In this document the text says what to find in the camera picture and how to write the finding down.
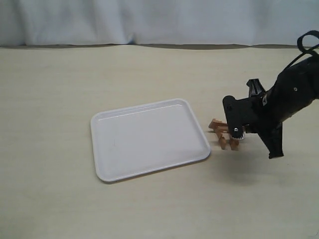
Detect white backdrop cloth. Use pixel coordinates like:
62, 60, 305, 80
0, 0, 319, 46

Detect wooden notched piece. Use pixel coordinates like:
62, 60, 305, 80
217, 133, 227, 150
214, 126, 229, 134
208, 119, 228, 130
229, 138, 239, 151

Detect white plastic tray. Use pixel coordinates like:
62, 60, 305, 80
90, 98, 211, 183

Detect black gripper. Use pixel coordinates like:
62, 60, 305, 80
222, 56, 319, 159

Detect black cable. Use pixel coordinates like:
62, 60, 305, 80
286, 30, 319, 70

